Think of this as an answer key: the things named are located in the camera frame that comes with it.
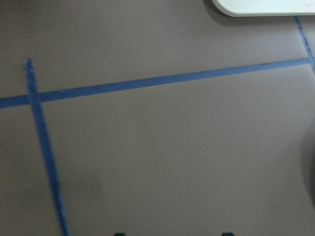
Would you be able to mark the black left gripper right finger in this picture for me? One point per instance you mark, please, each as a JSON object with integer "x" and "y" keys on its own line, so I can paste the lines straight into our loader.
{"x": 227, "y": 234}

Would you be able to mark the cream plastic tray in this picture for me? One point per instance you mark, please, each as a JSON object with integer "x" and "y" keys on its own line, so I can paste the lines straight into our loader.
{"x": 253, "y": 8}

